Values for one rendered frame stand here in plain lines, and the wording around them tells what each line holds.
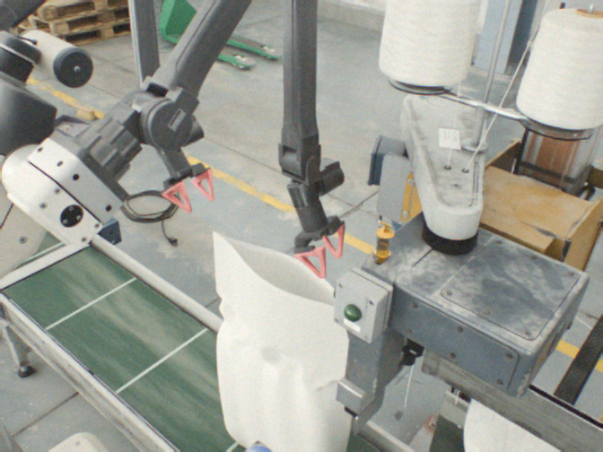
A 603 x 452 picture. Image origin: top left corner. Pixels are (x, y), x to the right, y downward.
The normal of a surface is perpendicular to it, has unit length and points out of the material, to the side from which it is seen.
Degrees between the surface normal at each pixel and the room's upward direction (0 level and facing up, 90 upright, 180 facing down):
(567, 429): 90
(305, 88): 84
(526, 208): 0
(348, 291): 90
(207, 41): 82
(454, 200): 0
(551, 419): 90
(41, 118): 66
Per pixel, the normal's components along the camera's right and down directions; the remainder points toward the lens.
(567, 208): 0.04, -0.82
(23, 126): 0.73, 0.41
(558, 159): -0.64, 0.41
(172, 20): 0.75, 0.18
